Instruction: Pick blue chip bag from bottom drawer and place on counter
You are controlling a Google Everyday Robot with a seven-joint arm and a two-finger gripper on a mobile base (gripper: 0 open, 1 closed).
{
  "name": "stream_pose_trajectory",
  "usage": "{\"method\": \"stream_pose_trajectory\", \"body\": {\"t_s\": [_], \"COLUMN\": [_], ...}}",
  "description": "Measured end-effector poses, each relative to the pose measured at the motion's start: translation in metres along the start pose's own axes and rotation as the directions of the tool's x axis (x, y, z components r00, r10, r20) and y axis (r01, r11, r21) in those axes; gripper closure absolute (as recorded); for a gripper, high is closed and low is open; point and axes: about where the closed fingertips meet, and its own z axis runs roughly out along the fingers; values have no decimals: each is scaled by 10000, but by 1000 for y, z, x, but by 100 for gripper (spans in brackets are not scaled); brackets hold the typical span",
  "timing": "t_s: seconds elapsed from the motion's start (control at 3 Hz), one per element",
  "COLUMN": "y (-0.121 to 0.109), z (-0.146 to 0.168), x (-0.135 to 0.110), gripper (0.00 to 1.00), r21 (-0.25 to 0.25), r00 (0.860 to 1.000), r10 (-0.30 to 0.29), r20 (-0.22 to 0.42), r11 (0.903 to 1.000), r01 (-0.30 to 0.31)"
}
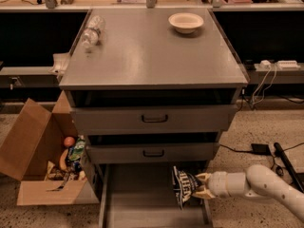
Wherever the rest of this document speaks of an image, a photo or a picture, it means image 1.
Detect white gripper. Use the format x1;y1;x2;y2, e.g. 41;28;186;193
192;172;229;200

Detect blue chip bag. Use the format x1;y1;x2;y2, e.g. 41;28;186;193
172;166;202;209

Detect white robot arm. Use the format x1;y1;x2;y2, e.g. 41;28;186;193
192;164;304;221

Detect grey top drawer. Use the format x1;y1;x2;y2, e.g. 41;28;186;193
71;104;237;135

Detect grey open bottom drawer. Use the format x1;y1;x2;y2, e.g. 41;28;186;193
99;162;214;228

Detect grey middle drawer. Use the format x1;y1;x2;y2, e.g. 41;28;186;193
86;142;219;163

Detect grey drawer cabinet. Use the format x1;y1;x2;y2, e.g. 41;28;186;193
59;7;249;201

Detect green snack bag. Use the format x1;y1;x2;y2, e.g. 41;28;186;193
67;138;86;162

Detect black power adapter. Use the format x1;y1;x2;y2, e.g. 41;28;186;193
251;143;271;156

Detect black floor bar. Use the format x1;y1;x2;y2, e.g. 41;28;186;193
274;142;304;193

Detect red apple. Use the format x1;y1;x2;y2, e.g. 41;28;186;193
64;137;75;147

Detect white power strip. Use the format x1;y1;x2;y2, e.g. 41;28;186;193
276;60;300;69

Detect yellow banana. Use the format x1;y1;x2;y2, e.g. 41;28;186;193
59;149;68;171

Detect white paper bowl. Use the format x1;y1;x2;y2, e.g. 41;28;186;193
168;12;204;34

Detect brown cardboard box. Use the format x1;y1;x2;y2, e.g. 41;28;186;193
0;93;99;206

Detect clear plastic water bottle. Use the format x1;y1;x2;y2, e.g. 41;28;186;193
82;15;105;49

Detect black power cable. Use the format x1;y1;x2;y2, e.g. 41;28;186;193
218;143;254;155

